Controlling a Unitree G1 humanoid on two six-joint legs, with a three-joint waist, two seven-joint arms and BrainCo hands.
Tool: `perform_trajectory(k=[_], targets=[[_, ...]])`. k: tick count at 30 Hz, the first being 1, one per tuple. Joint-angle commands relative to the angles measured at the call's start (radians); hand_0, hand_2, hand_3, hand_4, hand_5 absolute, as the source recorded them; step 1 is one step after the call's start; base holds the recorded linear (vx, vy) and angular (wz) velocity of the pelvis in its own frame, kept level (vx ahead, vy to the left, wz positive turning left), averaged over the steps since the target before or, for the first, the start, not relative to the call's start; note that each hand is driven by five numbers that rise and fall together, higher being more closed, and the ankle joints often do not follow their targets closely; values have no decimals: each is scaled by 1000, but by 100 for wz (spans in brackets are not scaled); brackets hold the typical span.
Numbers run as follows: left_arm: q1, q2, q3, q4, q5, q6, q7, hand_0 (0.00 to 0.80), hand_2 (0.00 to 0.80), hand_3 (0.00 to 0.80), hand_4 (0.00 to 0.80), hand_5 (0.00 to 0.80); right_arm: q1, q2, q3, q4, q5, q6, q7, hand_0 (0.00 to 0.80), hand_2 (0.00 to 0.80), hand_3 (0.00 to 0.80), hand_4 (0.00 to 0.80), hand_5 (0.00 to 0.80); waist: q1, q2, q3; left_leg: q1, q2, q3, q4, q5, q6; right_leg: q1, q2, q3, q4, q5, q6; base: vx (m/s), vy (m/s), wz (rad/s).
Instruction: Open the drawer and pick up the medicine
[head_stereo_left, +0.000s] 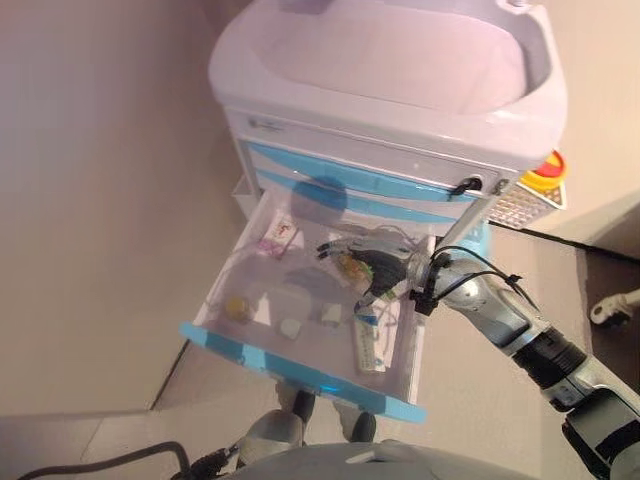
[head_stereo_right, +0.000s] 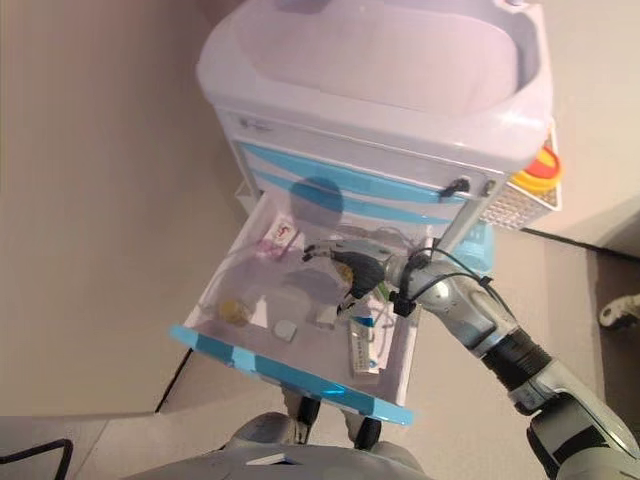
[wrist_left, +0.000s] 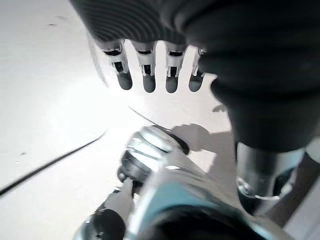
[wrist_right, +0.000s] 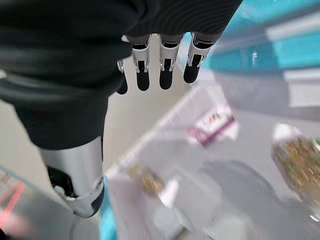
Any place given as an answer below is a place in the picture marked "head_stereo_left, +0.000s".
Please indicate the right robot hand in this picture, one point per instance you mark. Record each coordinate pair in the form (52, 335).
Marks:
(395, 272)

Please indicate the white green medicine box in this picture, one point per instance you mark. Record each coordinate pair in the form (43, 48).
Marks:
(331, 316)

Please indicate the blue white cart drawer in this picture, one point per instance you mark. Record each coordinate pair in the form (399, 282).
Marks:
(280, 182)
(280, 155)
(300, 374)

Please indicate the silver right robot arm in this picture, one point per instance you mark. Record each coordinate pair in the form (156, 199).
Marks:
(490, 305)

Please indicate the long white blue medicine box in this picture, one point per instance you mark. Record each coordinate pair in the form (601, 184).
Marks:
(367, 345)

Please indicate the bagged yellow pills green box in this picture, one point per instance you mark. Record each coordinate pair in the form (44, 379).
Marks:
(352, 270)

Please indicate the pink-sealed bag with box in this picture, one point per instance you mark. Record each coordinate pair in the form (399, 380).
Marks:
(285, 231)

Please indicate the small white square pillbox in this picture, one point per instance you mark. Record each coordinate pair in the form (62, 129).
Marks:
(290, 330)

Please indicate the small yellow pill bag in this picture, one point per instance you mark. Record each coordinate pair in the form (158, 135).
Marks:
(237, 309)

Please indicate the red emergency stop button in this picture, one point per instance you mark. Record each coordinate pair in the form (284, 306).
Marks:
(545, 172)

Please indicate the white medical cart body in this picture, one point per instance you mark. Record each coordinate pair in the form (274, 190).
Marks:
(375, 75)

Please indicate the grey robot torso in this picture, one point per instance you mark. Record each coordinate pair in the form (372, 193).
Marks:
(325, 465)

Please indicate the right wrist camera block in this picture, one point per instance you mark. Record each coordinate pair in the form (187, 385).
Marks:
(425, 302)

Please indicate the white bed frame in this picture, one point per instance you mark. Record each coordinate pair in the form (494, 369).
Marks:
(625, 300)

